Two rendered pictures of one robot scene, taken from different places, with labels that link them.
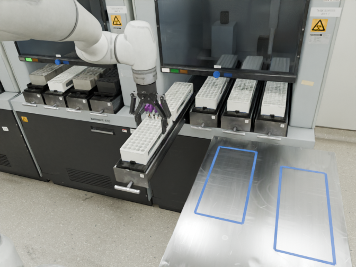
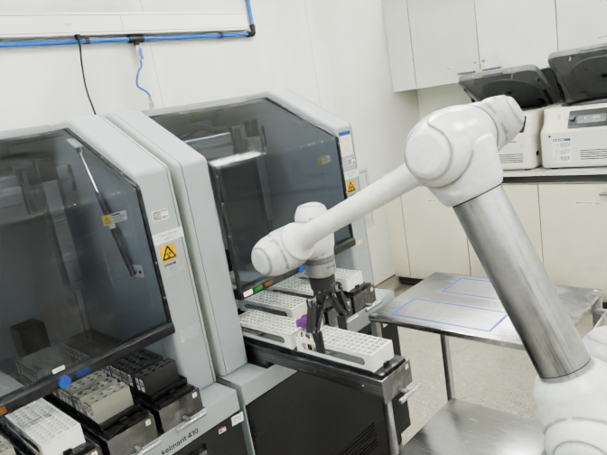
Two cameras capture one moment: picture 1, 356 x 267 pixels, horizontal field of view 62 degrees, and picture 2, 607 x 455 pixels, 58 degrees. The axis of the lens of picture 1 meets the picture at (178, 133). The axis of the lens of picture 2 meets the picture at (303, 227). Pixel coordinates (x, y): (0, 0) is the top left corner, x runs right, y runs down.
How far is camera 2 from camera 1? 155 cm
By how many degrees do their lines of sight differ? 63
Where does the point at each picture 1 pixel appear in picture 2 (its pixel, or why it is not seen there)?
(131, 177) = (397, 380)
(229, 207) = (488, 316)
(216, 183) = (452, 319)
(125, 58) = (322, 245)
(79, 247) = not seen: outside the picture
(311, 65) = (356, 224)
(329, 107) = not seen: hidden behind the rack
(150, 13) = (213, 225)
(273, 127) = (367, 295)
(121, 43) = not seen: hidden behind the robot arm
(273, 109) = (355, 279)
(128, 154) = (380, 355)
